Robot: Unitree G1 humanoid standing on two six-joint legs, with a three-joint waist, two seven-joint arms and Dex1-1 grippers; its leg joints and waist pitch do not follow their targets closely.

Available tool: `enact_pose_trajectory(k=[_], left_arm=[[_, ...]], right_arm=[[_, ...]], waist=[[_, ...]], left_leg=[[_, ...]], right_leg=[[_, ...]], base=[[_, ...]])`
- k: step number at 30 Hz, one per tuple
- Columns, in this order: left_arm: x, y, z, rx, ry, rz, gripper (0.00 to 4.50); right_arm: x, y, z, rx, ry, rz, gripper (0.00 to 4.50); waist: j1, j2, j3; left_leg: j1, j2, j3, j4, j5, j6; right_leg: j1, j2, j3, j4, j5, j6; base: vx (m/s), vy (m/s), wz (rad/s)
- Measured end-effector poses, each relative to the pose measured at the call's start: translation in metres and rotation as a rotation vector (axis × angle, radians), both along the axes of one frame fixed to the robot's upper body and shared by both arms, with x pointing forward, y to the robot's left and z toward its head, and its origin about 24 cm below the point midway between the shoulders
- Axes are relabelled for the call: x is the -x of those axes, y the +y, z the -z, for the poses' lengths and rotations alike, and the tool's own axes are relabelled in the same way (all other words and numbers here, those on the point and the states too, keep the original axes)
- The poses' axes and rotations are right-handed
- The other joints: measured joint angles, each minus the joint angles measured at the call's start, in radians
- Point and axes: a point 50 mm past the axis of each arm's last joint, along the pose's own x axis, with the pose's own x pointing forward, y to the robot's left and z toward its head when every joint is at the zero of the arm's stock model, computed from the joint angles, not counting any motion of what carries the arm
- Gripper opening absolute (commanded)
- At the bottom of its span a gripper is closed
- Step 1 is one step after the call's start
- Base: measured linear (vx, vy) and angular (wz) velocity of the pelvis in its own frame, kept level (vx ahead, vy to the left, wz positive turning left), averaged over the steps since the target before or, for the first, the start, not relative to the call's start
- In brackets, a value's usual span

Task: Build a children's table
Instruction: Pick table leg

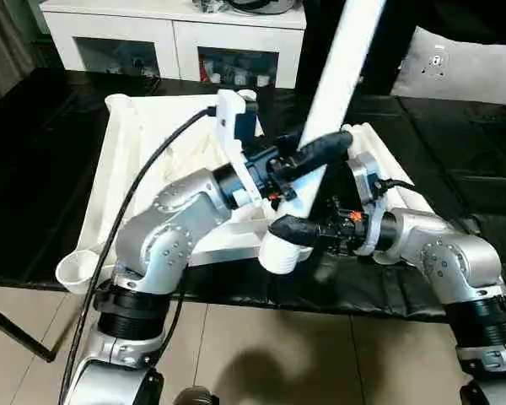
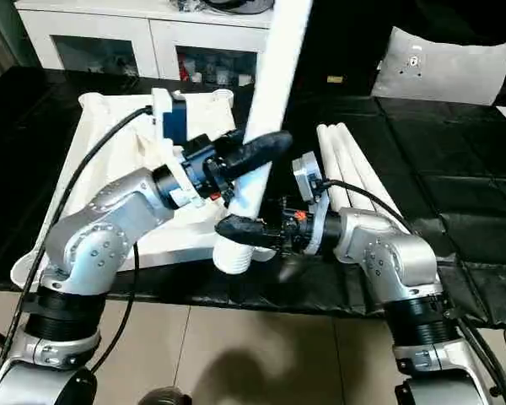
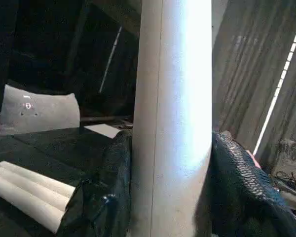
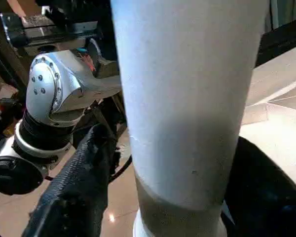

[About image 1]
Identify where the white plastic table top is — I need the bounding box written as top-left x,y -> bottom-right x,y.
55,89 -> 280,295

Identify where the black cabinet with gold label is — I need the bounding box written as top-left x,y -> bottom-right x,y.
299,0 -> 411,93

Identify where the grey round pot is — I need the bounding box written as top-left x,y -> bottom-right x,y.
227,0 -> 293,16

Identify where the grey pillow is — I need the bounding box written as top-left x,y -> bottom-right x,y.
390,25 -> 506,107

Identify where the black clutter on sideboard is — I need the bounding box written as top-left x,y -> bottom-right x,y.
193,0 -> 229,14

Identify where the white sideboard cabinet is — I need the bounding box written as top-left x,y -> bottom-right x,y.
41,0 -> 309,90

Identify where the dark round robot torso part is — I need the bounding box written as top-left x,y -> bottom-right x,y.
172,386 -> 215,405

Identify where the grey curtain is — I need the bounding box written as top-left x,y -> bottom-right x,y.
0,0 -> 39,114

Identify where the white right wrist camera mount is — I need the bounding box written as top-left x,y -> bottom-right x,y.
347,151 -> 390,266

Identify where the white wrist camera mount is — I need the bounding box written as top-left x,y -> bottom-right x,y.
213,89 -> 266,208
347,151 -> 390,266

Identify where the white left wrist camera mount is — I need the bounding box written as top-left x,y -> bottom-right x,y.
213,89 -> 266,208

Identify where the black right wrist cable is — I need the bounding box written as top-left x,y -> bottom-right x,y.
374,179 -> 415,196

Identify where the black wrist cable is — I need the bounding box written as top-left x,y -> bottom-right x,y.
374,179 -> 415,196
57,107 -> 215,405

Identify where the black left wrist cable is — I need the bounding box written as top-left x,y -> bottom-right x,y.
57,107 -> 215,405

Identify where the black metal frame leg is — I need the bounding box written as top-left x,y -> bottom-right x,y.
0,297 -> 80,365

